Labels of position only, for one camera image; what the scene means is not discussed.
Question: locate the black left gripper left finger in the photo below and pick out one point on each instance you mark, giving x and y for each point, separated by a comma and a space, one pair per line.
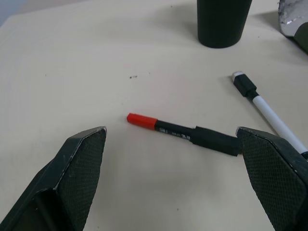
72, 173

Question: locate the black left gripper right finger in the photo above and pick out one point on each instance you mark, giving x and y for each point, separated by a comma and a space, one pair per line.
272, 175

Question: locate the white marker with black cap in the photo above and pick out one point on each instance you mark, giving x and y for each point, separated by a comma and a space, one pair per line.
262, 106

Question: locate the black marker with red cap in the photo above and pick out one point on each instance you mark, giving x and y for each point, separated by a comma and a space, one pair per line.
178, 131

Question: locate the whiteboard eraser with dark felt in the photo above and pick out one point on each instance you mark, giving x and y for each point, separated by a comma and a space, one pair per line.
292, 21

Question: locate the black cylindrical pen holder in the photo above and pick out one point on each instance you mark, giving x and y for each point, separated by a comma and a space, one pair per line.
220, 22

